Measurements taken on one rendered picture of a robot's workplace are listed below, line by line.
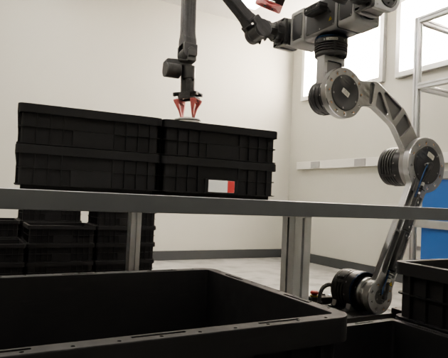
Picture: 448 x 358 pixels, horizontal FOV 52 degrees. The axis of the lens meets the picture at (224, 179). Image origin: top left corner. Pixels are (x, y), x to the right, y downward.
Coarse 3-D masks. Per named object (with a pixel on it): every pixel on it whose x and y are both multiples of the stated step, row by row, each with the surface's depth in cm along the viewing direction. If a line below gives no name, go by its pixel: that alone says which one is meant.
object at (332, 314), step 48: (0, 288) 55; (48, 288) 58; (96, 288) 61; (144, 288) 64; (192, 288) 68; (240, 288) 61; (0, 336) 55; (48, 336) 58; (96, 336) 61; (144, 336) 36; (192, 336) 36; (240, 336) 38; (288, 336) 41; (336, 336) 44
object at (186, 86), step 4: (184, 80) 178; (188, 80) 178; (192, 80) 179; (184, 84) 178; (188, 84) 178; (192, 84) 179; (184, 88) 178; (188, 88) 178; (192, 88) 179; (176, 92) 179; (180, 92) 178; (184, 92) 178; (192, 92) 177; (196, 92) 176; (200, 92) 179; (196, 96) 181; (200, 96) 180
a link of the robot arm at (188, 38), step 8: (184, 0) 183; (192, 0) 184; (184, 8) 183; (192, 8) 184; (184, 16) 182; (192, 16) 183; (184, 24) 181; (192, 24) 183; (184, 32) 180; (192, 32) 182; (184, 40) 179; (192, 40) 180; (184, 48) 178; (184, 56) 179
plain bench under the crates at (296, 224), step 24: (0, 192) 88; (24, 192) 90; (48, 192) 93; (72, 192) 95; (96, 192) 97; (288, 216) 122; (312, 216) 126; (336, 216) 130; (360, 216) 134; (384, 216) 139; (408, 216) 145; (432, 216) 150; (288, 240) 132; (288, 264) 131; (288, 288) 130
